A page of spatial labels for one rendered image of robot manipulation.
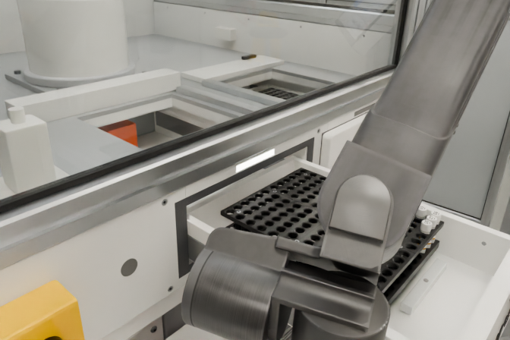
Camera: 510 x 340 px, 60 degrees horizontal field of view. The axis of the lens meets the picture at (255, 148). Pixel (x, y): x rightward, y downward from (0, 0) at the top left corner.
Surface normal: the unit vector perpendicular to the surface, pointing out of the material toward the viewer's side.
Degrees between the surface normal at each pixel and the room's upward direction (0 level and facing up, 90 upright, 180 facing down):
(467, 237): 90
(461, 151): 90
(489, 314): 0
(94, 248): 90
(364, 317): 2
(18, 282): 90
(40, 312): 0
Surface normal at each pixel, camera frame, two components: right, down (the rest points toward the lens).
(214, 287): -0.24, -0.36
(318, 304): 0.06, -0.91
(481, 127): -0.62, 0.31
